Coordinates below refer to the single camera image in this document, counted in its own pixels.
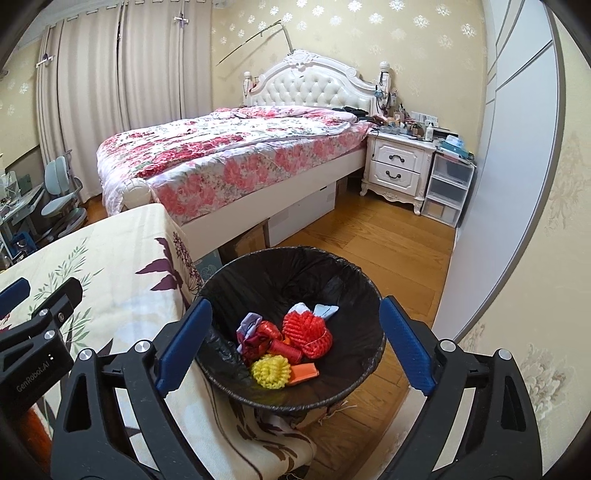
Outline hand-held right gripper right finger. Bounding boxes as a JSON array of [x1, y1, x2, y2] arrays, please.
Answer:
[[379, 295, 543, 480]]

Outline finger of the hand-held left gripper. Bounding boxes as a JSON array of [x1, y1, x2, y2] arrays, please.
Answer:
[[0, 277, 85, 357], [0, 278, 31, 320]]

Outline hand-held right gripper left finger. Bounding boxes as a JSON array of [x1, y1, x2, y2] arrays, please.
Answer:
[[50, 298, 214, 480]]

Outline lavender cloth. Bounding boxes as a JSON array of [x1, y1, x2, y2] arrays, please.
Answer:
[[236, 313, 264, 347]]

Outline red plastic wrapper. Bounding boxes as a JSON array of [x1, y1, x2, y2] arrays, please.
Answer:
[[241, 335, 273, 366]]

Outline yellow foam net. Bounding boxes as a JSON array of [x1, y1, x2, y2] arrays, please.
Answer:
[[252, 354, 293, 391]]

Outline red bottle with black cap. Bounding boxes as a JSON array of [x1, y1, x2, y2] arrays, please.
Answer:
[[270, 339, 304, 365]]

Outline red foam net bundle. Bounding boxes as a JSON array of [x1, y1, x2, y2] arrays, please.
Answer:
[[281, 310, 333, 360]]

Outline orange wrapper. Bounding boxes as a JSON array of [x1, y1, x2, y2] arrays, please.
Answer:
[[288, 362, 320, 386]]

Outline wastebasket with black bag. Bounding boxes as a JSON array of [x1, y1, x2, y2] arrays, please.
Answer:
[[195, 246, 387, 411]]

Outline floral printed tablecloth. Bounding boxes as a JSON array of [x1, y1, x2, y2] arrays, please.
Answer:
[[0, 203, 317, 480]]

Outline grey study desk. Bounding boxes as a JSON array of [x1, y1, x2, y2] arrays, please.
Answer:
[[0, 171, 47, 259]]

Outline cardboard box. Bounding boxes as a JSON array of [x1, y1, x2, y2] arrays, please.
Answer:
[[218, 218, 272, 265]]

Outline light blue office chair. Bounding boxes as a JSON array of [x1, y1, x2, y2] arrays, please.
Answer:
[[41, 150, 88, 232]]

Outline clear plastic drawer unit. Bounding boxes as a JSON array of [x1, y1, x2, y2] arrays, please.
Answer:
[[421, 150, 476, 228]]

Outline white under-bed box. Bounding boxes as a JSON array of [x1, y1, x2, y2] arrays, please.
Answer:
[[268, 182, 338, 247]]

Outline white nightstand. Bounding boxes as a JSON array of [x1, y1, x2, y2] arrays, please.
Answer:
[[359, 129, 437, 215]]

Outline white wardrobe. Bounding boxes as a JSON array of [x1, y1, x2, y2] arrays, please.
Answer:
[[431, 0, 570, 344]]

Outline pink floral quilt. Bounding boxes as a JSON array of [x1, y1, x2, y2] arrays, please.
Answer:
[[97, 105, 377, 222]]

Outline light blue box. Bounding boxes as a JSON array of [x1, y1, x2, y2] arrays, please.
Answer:
[[438, 136, 472, 160]]

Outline beige curtain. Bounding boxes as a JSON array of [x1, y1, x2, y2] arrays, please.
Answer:
[[37, 0, 123, 204], [117, 0, 213, 134]]

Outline pile of small toiletries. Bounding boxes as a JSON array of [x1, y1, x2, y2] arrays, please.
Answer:
[[374, 104, 444, 141]]

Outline white upholstered bed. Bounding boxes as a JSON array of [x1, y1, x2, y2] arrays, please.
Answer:
[[97, 48, 391, 241]]

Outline metal canopy rod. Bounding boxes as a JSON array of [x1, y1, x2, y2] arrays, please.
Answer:
[[221, 18, 296, 65]]

